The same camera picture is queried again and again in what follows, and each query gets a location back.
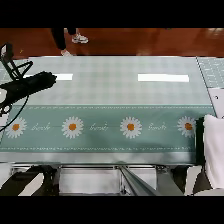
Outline person's legs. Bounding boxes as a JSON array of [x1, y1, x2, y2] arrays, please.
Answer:
[[50, 27, 90, 57]]

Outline black cable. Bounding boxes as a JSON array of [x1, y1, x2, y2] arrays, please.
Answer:
[[0, 94, 30, 133]]

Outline white T-shirt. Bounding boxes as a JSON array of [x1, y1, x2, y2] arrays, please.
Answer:
[[202, 114, 224, 191]]

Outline dark green garment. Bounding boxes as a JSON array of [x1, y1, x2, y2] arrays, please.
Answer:
[[194, 116, 205, 165]]

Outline silver frame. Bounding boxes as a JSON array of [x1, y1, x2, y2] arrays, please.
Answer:
[[0, 161, 201, 197]]

